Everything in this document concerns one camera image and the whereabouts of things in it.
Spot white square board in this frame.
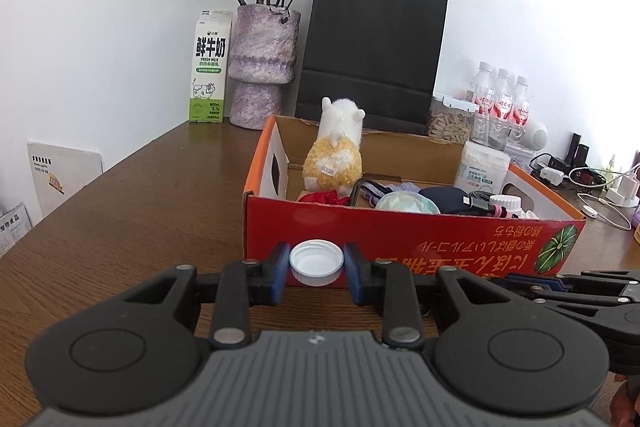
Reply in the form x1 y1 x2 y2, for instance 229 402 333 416
27 141 104 220

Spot white ribbed bottle cap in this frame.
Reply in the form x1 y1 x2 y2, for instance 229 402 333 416
489 194 523 219

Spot white patterned box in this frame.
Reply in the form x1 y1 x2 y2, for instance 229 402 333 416
505 142 533 172

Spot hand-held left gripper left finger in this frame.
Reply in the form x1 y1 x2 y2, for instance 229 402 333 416
122 243 292 349

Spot clear jar of seeds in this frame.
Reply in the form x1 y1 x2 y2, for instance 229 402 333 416
426 93 478 142

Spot pale blue face mask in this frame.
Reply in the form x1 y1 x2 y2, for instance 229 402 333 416
375 192 441 214

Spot green and white milk carton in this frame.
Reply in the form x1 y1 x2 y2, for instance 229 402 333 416
188 10 234 124

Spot white power adapter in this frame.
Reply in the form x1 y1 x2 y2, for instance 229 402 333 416
532 164 566 188

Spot white round speaker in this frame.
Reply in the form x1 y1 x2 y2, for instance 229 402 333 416
522 119 548 151

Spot white wall charger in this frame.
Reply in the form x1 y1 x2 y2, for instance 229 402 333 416
607 174 640 208

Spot black paper bag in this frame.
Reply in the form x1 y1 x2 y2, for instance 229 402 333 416
295 0 449 138

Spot clear red label water bottle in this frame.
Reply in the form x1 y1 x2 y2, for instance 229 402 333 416
467 62 496 118
512 76 533 128
492 68 516 122

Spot white threaded bottle cap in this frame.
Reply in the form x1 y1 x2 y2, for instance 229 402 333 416
289 253 346 289

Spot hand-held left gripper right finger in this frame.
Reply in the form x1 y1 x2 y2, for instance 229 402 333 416
344 243 506 349

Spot white cotton swab container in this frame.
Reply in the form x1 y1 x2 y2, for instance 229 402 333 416
454 141 512 190

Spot white and yellow plush alpaca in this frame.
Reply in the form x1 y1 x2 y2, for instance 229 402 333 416
302 97 366 200

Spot white printed packet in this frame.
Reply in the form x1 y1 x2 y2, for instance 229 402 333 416
0 202 32 258

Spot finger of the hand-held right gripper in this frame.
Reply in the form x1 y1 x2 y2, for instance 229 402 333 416
530 289 640 335
492 269 640 297

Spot red artificial rose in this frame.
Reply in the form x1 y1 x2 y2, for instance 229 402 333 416
299 189 351 206

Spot red cardboard box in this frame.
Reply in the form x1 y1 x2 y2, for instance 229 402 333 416
243 115 587 289

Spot black cosmetic bottles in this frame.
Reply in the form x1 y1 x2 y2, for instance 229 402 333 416
570 133 591 168

